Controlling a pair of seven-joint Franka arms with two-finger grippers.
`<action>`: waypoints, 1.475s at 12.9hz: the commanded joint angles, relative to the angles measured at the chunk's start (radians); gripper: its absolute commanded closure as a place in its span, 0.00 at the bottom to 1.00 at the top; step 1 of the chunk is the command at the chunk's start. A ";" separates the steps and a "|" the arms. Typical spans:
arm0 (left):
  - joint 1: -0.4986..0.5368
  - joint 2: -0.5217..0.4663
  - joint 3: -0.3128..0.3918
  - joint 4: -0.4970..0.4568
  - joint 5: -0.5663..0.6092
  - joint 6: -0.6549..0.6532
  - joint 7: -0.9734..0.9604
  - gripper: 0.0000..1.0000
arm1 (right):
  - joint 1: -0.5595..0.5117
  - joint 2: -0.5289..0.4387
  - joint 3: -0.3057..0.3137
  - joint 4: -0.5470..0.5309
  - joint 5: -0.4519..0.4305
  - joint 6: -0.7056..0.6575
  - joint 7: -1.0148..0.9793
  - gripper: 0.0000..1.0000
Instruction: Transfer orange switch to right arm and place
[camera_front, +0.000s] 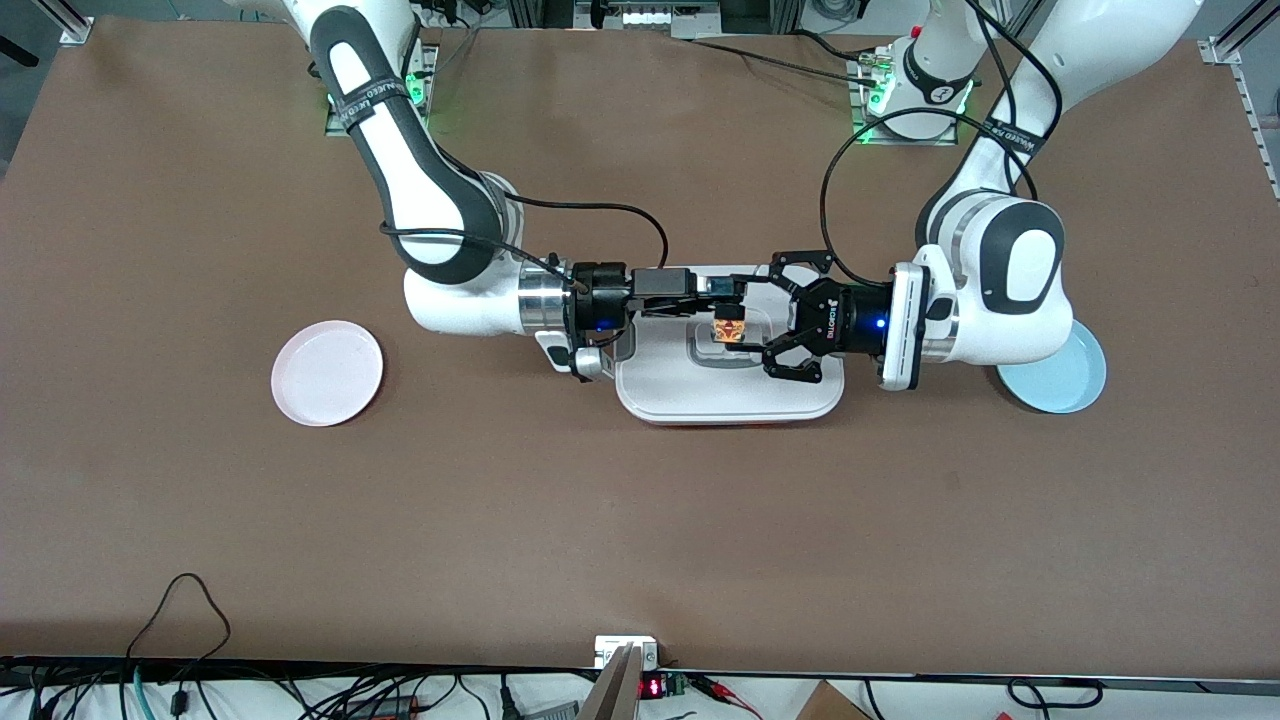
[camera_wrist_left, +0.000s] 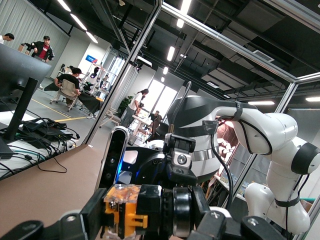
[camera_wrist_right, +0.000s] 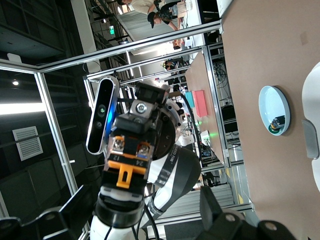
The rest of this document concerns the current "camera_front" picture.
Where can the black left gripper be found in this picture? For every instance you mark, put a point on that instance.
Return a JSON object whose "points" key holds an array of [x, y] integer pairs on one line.
{"points": [[848, 318]]}

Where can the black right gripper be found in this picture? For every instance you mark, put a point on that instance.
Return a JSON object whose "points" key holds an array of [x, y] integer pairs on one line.
{"points": [[598, 296]]}

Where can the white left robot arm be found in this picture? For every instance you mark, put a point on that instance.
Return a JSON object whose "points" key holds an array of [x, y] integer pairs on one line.
{"points": [[1010, 330]]}

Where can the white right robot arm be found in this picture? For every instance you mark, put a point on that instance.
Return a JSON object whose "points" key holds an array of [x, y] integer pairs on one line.
{"points": [[450, 300]]}

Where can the white lidded lunch box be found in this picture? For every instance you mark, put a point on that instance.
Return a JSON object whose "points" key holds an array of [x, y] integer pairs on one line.
{"points": [[700, 395]]}

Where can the light blue round plate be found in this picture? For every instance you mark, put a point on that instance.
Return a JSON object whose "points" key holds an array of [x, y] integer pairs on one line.
{"points": [[1060, 390]]}

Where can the white light bar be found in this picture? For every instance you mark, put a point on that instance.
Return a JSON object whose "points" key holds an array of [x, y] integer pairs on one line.
{"points": [[670, 17]]}

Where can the pink round plate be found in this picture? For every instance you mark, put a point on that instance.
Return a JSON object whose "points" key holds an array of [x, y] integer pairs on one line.
{"points": [[327, 373]]}

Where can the brown cardboard box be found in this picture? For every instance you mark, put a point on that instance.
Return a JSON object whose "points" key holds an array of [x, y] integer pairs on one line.
{"points": [[830, 705]]}

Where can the red LED display module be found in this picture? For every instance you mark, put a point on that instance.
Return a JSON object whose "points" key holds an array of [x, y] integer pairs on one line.
{"points": [[652, 687]]}

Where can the black power adapter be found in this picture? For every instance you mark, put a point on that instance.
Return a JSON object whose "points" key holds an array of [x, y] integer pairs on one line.
{"points": [[385, 707]]}

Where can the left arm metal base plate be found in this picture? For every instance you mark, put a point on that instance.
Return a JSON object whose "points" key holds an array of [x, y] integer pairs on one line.
{"points": [[900, 141]]}

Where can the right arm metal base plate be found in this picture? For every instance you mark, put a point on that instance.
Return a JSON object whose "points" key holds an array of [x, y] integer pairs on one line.
{"points": [[430, 60]]}

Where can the small white mount box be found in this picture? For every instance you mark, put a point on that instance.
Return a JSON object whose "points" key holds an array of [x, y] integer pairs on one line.
{"points": [[610, 650]]}

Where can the aluminium mount bar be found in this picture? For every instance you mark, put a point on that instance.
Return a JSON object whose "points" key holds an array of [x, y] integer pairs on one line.
{"points": [[615, 695]]}

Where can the aluminium frame post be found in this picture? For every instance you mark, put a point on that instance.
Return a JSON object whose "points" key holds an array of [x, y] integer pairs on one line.
{"points": [[72, 25], [1258, 120]]}

